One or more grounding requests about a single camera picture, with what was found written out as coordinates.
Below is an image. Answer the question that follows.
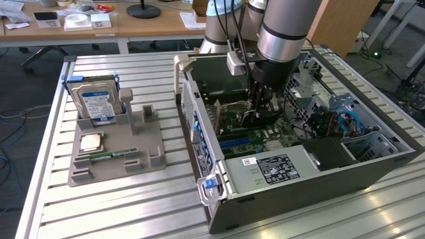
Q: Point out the white tape roll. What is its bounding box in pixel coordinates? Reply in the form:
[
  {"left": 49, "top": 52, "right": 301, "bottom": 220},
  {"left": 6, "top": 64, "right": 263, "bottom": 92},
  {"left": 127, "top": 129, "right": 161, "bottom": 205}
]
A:
[{"left": 63, "top": 13, "right": 87, "bottom": 26}]

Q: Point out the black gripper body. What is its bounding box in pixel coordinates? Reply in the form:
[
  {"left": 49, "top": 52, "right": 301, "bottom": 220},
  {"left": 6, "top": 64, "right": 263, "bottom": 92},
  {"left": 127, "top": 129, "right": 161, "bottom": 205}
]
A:
[{"left": 250, "top": 59, "right": 298, "bottom": 95}]

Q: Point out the red and white card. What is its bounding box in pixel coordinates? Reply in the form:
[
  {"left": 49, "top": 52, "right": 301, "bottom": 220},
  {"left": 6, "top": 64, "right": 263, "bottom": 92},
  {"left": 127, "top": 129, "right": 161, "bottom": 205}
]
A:
[{"left": 3, "top": 22, "right": 30, "bottom": 30}]

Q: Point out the black power cable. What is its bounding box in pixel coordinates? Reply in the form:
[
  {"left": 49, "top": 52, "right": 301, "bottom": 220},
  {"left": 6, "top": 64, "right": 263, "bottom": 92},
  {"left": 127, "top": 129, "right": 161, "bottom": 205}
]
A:
[{"left": 305, "top": 38, "right": 335, "bottom": 56}]

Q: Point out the black and white card box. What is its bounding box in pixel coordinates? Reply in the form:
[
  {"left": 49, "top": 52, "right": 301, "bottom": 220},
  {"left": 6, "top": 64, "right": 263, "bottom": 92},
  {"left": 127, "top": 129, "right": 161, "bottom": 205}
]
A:
[{"left": 31, "top": 11, "right": 61, "bottom": 28}]

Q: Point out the blue floor cable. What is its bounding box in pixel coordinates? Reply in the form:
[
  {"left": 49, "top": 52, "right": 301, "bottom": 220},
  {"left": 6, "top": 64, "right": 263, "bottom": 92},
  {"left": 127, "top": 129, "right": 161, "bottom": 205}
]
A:
[{"left": 0, "top": 119, "right": 26, "bottom": 215}]

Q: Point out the blue case release latch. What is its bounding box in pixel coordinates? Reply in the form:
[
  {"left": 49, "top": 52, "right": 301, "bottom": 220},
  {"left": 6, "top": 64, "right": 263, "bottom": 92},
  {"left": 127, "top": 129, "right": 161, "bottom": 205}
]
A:
[{"left": 201, "top": 180, "right": 218, "bottom": 197}]

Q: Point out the hard disk with blue rails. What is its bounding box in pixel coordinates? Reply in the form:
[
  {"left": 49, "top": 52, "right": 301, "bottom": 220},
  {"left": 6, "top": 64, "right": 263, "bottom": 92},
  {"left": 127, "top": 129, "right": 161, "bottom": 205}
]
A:
[{"left": 62, "top": 71, "right": 122, "bottom": 126}]

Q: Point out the white box with red dot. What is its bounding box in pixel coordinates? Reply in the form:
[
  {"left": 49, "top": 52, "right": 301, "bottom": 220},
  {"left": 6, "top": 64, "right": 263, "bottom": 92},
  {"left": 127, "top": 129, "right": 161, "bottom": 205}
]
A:
[{"left": 351, "top": 30, "right": 371, "bottom": 54}]

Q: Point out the blue wire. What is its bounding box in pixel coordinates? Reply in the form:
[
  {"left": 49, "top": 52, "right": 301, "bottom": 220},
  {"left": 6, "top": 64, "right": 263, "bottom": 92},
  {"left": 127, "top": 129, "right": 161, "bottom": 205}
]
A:
[{"left": 337, "top": 109, "right": 364, "bottom": 137}]

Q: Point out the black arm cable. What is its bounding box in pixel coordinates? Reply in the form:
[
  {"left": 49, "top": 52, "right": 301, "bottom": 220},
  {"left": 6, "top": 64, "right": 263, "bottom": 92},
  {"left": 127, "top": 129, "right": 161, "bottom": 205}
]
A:
[{"left": 211, "top": 0, "right": 253, "bottom": 88}]

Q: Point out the grey parts rack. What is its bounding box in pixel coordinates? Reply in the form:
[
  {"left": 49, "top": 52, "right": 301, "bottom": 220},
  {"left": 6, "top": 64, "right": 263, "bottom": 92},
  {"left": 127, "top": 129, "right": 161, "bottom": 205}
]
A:
[{"left": 66, "top": 88, "right": 167, "bottom": 188}]

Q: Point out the black plastic air shroud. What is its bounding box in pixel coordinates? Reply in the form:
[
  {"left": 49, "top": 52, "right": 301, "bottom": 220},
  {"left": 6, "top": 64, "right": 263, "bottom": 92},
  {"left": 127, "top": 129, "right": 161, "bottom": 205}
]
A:
[{"left": 301, "top": 137, "right": 359, "bottom": 172}]

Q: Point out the white floor cable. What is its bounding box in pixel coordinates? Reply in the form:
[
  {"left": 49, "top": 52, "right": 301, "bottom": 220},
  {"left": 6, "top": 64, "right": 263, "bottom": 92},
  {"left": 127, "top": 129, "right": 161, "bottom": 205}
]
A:
[{"left": 0, "top": 104, "right": 50, "bottom": 120}]

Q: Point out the black office chair base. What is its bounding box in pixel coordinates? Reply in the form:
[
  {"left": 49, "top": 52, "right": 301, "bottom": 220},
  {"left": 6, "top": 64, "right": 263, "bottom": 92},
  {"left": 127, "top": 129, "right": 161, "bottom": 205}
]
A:
[{"left": 18, "top": 45, "right": 99, "bottom": 73}]

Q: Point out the wooden desk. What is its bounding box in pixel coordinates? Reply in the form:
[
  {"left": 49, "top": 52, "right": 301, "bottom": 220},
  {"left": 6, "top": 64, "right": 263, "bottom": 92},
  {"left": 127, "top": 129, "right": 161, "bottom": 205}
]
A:
[{"left": 0, "top": 0, "right": 299, "bottom": 54}]

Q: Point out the open grey PC case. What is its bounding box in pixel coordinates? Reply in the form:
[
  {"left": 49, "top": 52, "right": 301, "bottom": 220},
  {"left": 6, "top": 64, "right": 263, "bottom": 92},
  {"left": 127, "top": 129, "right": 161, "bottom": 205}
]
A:
[{"left": 173, "top": 46, "right": 419, "bottom": 235}]

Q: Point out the white paper stack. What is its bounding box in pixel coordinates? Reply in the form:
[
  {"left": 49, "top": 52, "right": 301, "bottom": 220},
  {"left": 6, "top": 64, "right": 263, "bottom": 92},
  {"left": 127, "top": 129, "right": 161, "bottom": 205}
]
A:
[{"left": 178, "top": 11, "right": 209, "bottom": 31}]

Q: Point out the silver CPU chip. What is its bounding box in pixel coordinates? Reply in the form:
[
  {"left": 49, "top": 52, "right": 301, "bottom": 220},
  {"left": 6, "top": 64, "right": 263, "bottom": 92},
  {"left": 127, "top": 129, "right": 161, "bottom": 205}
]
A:
[{"left": 78, "top": 134, "right": 103, "bottom": 151}]

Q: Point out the grey power supply unit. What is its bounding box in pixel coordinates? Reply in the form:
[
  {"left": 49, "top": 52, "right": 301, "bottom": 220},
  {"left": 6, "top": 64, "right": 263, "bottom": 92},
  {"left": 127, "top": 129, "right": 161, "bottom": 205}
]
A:
[{"left": 222, "top": 146, "right": 322, "bottom": 195}]

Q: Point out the green motherboard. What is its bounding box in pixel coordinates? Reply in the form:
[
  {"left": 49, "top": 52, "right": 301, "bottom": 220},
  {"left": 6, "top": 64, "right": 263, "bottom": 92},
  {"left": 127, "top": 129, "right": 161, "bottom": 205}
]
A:
[{"left": 195, "top": 83, "right": 307, "bottom": 160}]

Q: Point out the black round lamp base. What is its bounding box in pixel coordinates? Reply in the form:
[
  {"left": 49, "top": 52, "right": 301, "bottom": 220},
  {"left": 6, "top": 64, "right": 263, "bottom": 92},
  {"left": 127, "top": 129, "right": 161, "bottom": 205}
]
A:
[{"left": 125, "top": 0, "right": 162, "bottom": 19}]

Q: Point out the wooden cabinet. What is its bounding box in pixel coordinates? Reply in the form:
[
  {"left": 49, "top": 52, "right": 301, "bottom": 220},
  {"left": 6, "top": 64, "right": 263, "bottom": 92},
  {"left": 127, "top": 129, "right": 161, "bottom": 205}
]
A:
[{"left": 306, "top": 0, "right": 380, "bottom": 58}]

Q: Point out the perforated metal disk bay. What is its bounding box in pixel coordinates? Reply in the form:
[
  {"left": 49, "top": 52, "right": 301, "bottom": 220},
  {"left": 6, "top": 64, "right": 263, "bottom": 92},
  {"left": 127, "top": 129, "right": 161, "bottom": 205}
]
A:
[{"left": 285, "top": 72, "right": 333, "bottom": 132}]

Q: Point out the silver slanted disk bay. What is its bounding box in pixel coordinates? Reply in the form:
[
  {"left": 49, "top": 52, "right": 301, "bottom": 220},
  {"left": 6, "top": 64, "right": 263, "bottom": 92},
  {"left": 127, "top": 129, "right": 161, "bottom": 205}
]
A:
[{"left": 339, "top": 129, "right": 400, "bottom": 162}]

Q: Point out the white table frame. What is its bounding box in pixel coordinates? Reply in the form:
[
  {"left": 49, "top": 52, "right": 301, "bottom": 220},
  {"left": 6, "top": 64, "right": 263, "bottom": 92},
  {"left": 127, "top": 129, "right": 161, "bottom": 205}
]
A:
[{"left": 363, "top": 0, "right": 425, "bottom": 68}]

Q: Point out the clear plastic bag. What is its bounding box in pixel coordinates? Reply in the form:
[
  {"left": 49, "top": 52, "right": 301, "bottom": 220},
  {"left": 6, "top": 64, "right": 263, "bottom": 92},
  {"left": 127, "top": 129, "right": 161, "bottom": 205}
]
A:
[{"left": 0, "top": 4, "right": 33, "bottom": 23}]

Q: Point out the dark grey packet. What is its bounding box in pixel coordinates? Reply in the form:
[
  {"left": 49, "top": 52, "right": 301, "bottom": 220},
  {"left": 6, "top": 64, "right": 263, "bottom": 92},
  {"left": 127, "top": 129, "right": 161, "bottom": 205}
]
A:
[{"left": 73, "top": 0, "right": 94, "bottom": 12}]

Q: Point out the brown cardboard box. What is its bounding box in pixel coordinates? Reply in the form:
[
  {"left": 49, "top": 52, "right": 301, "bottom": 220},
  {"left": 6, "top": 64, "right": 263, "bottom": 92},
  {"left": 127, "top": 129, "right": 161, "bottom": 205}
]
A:
[{"left": 191, "top": 0, "right": 210, "bottom": 16}]

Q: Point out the long expansion slot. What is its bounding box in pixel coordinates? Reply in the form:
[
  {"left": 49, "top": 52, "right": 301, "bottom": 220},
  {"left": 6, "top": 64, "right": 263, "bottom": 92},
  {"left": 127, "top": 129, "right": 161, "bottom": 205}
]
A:
[{"left": 219, "top": 137, "right": 251, "bottom": 149}]

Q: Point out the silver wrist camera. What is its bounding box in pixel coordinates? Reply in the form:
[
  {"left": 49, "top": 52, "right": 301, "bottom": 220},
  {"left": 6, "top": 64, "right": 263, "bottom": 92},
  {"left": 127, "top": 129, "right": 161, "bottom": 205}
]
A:
[{"left": 225, "top": 49, "right": 255, "bottom": 76}]

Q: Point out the flat white box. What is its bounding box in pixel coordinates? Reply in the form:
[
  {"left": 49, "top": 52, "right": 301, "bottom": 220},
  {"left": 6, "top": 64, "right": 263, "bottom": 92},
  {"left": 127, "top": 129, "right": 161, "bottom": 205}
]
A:
[{"left": 62, "top": 21, "right": 93, "bottom": 32}]

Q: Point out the graphics card with black fan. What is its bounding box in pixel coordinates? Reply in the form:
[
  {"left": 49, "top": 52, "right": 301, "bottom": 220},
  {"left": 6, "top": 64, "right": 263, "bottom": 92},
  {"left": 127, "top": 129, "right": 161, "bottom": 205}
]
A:
[{"left": 211, "top": 99, "right": 281, "bottom": 130}]

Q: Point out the white labelled box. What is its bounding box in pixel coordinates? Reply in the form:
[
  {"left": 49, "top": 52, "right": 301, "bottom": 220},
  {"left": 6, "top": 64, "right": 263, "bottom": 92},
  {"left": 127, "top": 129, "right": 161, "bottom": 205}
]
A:
[{"left": 89, "top": 13, "right": 111, "bottom": 29}]

